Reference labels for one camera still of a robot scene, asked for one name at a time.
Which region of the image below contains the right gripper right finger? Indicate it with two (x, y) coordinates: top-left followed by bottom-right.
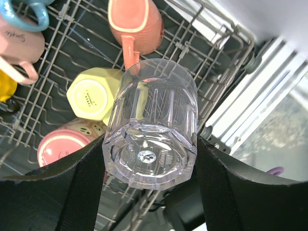
(196, 137), (308, 231)

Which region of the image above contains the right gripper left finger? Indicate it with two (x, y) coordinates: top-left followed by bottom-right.
(0, 135), (105, 231)

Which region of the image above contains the clear glass tumbler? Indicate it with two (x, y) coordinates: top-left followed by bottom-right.
(102, 59), (198, 191)

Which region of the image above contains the cream yellow faceted mug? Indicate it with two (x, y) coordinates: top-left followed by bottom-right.
(66, 67), (124, 125)

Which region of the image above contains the yellow mug black handle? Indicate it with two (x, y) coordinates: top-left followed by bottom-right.
(0, 70), (20, 116)

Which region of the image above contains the pink faceted mug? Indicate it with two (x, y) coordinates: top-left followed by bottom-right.
(0, 17), (45, 85)

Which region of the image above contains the brown floral mug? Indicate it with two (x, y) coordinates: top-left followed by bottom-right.
(108, 0), (164, 70)

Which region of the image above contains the blue butterfly mug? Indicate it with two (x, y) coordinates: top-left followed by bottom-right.
(0, 0), (55, 32)

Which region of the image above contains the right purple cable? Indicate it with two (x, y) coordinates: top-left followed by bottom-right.
(267, 166), (283, 176)

